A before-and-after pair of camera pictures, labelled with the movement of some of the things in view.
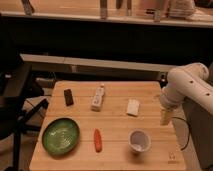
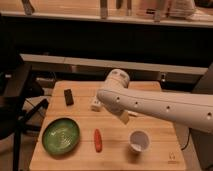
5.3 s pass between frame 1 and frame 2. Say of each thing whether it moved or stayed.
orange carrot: stayed
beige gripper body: moved
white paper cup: stayed
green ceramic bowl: stayed
